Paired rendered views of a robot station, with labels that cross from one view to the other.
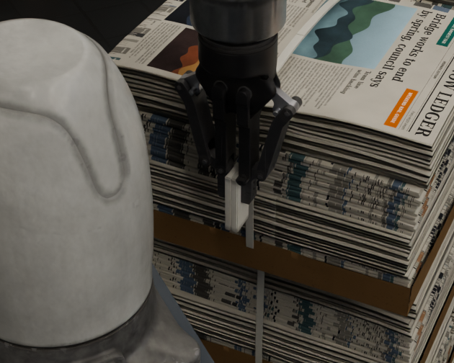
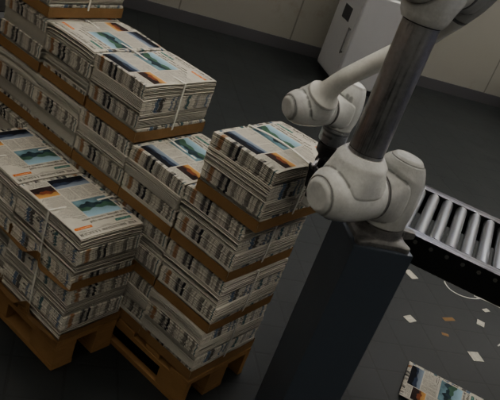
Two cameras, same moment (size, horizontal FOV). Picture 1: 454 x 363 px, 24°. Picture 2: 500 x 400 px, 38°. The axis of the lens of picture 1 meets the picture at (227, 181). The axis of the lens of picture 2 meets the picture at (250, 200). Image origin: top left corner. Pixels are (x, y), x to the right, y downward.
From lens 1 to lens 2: 2.33 m
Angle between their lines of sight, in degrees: 70
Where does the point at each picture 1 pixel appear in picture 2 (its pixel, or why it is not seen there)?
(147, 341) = not seen: hidden behind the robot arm
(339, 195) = not seen: hidden behind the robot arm
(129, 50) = (274, 167)
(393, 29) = (280, 132)
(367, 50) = (290, 140)
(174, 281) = (247, 248)
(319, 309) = (285, 228)
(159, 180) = (277, 205)
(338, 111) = not seen: hidden behind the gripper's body
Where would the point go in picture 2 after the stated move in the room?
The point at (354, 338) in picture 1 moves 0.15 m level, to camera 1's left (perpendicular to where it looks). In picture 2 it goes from (290, 232) to (282, 250)
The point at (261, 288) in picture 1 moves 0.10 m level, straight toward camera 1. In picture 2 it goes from (275, 231) to (301, 242)
